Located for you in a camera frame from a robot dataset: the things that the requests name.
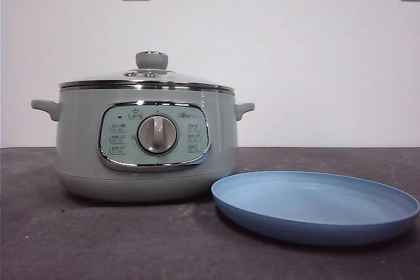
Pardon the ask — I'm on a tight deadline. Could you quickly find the blue round plate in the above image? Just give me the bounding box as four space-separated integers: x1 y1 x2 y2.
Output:
211 170 420 247

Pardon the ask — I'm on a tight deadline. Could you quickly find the pale green electric steamer pot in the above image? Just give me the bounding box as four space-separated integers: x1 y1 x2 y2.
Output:
31 85 256 204

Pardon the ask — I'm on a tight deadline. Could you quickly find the glass lid with green knob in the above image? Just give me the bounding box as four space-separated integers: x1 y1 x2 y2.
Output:
58 50 236 92

